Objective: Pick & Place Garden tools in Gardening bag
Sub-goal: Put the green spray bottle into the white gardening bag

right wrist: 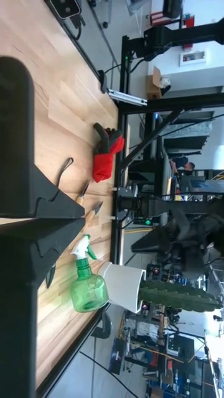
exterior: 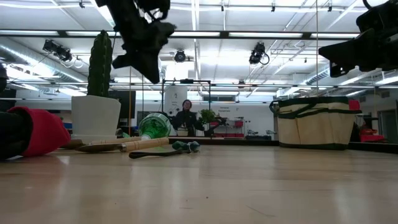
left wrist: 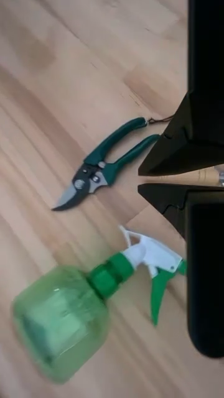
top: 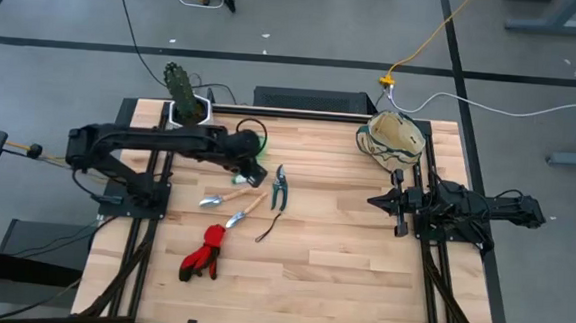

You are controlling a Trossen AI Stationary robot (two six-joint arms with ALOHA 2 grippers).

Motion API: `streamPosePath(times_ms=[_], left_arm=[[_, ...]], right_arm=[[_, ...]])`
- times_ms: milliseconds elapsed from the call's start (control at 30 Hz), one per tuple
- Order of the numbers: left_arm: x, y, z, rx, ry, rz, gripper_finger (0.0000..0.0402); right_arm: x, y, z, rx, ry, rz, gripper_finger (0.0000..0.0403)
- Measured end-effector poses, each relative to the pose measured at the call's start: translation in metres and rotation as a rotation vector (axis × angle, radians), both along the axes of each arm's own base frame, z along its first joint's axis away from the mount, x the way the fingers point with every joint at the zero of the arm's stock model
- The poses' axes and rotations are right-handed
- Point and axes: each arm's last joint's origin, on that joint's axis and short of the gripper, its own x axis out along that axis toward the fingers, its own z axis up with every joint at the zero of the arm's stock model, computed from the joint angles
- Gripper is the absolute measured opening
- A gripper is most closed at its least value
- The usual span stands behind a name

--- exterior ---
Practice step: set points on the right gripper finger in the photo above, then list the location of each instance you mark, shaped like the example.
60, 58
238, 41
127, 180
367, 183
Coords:
354, 49

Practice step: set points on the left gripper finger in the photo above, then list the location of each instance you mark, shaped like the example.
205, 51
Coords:
157, 57
146, 67

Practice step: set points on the green plastic spray bottle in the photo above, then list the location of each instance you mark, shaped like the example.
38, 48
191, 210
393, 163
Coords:
154, 126

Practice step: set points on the red black gardening glove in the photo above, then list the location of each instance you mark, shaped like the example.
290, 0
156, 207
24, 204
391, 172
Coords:
46, 133

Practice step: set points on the background black robot arm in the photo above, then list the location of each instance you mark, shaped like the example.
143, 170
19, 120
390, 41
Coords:
219, 121

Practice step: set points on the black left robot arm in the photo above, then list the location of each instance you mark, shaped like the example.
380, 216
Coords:
130, 6

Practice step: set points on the beige green-trimmed gardening bag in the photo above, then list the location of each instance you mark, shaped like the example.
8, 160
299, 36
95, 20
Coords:
314, 127

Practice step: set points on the black ceiling spotlight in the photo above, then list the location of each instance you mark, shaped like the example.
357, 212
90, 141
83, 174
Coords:
179, 56
63, 53
257, 53

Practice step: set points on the black monitor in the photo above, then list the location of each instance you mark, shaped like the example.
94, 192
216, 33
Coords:
127, 102

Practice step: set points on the green cactus plant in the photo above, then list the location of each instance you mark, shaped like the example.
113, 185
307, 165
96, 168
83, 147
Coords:
99, 62

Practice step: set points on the person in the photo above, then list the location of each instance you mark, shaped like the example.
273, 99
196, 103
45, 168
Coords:
186, 119

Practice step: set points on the white plant pot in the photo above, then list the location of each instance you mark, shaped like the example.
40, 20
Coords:
94, 118

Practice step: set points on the leafy green potted plant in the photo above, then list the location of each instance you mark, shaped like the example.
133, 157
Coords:
207, 115

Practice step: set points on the red crate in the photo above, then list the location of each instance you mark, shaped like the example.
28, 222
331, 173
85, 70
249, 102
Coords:
371, 137

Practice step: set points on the red bin shelf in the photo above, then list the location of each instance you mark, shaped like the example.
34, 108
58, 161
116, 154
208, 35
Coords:
237, 124

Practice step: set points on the silver ceiling duct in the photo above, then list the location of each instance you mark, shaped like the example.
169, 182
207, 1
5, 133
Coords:
31, 59
320, 76

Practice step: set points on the black overhead frame bar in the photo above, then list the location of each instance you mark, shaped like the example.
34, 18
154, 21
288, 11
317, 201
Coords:
224, 34

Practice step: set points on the black table edge rail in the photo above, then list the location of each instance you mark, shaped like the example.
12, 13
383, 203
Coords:
233, 142

